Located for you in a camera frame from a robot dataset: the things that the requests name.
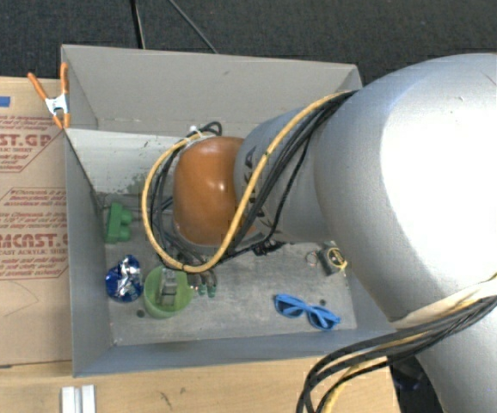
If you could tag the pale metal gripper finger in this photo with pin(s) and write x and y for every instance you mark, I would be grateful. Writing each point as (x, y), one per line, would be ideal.
(167, 300)
(169, 281)

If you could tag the green cup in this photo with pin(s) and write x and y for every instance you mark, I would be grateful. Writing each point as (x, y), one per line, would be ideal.
(153, 301)

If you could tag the blue crumpled foil packet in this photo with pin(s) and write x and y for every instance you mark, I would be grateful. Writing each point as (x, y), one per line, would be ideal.
(121, 280)

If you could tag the grey metal bin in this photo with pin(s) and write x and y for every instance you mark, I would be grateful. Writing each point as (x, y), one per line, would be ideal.
(240, 316)

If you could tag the green toy block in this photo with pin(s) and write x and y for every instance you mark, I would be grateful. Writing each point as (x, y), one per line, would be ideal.
(118, 224)

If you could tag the blue sunglasses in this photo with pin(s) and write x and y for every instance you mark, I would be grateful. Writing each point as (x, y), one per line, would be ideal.
(293, 306)

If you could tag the black and yellow tape measure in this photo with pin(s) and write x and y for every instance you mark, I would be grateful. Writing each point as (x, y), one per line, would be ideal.
(331, 258)

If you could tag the brown cardboard board red print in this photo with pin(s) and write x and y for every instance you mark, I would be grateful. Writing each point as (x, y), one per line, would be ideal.
(20, 299)

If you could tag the black cylinder on white bracket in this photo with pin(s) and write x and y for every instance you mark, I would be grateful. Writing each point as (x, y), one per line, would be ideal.
(269, 246)

